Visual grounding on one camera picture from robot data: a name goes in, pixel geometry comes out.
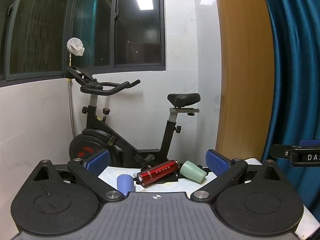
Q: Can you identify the green cup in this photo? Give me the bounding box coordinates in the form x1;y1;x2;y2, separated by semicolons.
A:
180;161;207;184

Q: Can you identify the blue cup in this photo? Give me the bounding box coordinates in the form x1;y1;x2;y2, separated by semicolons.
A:
117;174;135;196

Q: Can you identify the black exercise bike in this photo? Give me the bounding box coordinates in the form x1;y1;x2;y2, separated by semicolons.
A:
64;65;201;169

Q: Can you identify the red metal bottle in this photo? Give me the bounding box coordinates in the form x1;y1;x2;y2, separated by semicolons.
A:
137;160;180;187

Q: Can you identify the floral white tablecloth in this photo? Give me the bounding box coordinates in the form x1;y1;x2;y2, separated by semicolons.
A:
99;166;319;239

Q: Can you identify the wooden door panel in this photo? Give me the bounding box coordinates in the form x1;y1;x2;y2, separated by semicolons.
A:
215;0;274;160

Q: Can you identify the teal curtain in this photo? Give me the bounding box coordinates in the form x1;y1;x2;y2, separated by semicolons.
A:
258;0;320;218

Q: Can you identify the dark framed window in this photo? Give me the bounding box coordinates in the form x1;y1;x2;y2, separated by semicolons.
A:
1;0;165;84

